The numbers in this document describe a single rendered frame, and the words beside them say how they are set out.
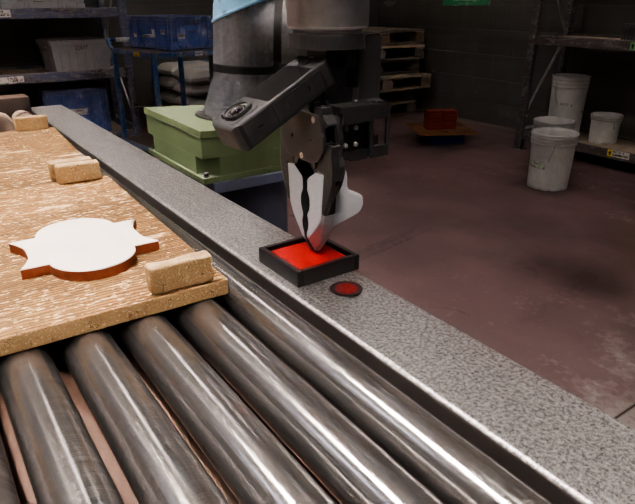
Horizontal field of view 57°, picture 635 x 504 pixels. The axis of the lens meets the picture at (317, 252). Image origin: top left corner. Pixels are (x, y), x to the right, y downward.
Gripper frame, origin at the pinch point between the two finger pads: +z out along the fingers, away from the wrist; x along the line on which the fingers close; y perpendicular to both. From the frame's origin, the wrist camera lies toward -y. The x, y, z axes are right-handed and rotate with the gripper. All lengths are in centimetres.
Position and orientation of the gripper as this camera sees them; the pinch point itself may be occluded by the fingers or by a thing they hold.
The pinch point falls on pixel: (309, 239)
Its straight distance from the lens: 60.3
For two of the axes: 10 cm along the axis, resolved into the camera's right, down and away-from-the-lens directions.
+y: 8.2, -2.3, 5.3
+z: 0.0, 9.2, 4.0
